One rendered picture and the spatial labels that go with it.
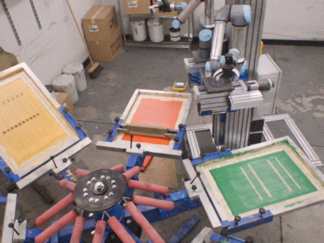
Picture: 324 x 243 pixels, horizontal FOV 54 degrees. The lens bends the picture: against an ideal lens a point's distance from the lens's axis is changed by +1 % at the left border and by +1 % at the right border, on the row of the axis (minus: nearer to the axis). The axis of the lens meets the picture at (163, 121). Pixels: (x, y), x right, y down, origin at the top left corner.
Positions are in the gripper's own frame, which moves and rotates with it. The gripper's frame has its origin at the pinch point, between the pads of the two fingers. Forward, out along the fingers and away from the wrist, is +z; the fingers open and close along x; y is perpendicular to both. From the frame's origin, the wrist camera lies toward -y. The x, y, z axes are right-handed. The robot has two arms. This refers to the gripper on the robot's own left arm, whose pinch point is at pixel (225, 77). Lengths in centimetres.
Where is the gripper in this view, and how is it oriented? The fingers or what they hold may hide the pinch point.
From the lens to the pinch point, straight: 195.6
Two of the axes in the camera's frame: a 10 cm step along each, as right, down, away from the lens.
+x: -9.3, -0.3, 3.6
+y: 2.1, 7.7, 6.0
